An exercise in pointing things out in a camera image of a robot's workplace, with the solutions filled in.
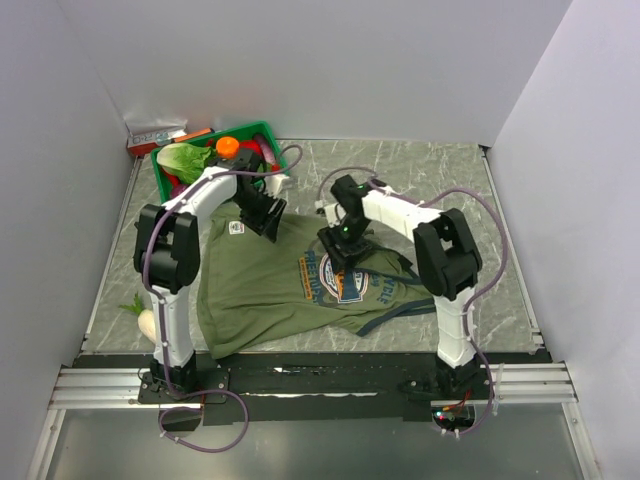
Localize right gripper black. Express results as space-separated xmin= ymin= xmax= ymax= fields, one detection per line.
xmin=317 ymin=216 xmax=372 ymax=275

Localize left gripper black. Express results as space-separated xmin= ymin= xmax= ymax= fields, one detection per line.
xmin=232 ymin=188 xmax=287 ymax=243

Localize olive green tank top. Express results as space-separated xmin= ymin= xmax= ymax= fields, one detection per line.
xmin=196 ymin=203 xmax=435 ymax=359

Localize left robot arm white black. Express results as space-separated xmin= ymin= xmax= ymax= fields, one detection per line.
xmin=133 ymin=148 xmax=289 ymax=402

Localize red toy pepper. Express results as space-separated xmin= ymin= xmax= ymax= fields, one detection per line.
xmin=239 ymin=140 xmax=264 ymax=158

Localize purple toy eggplant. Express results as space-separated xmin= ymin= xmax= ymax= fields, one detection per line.
xmin=253 ymin=133 xmax=279 ymax=171

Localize orange toy fruit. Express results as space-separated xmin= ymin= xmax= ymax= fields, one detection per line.
xmin=215 ymin=136 xmax=240 ymax=159

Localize purple toy onion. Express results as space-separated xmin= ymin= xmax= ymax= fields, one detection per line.
xmin=170 ymin=184 xmax=188 ymax=199

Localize toy lettuce head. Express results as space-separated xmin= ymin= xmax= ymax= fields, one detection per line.
xmin=156 ymin=143 xmax=214 ymax=185

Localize green plastic tray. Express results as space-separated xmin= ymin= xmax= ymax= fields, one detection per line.
xmin=150 ymin=121 xmax=287 ymax=203

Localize red white carton box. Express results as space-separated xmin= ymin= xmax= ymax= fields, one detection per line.
xmin=126 ymin=121 xmax=187 ymax=157

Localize white toy radish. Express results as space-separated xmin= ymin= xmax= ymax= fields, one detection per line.
xmin=119 ymin=293 xmax=157 ymax=344

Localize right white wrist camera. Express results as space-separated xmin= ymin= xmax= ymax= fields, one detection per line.
xmin=315 ymin=200 xmax=346 ymax=227

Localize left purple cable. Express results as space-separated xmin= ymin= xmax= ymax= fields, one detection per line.
xmin=142 ymin=144 xmax=304 ymax=454

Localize purple cable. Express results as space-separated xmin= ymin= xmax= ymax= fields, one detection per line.
xmin=314 ymin=165 xmax=510 ymax=440
xmin=142 ymin=144 xmax=304 ymax=454

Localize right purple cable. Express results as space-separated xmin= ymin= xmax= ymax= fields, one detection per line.
xmin=314 ymin=165 xmax=510 ymax=440

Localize aluminium rail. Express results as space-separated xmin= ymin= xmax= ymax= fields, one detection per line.
xmin=48 ymin=363 xmax=578 ymax=410

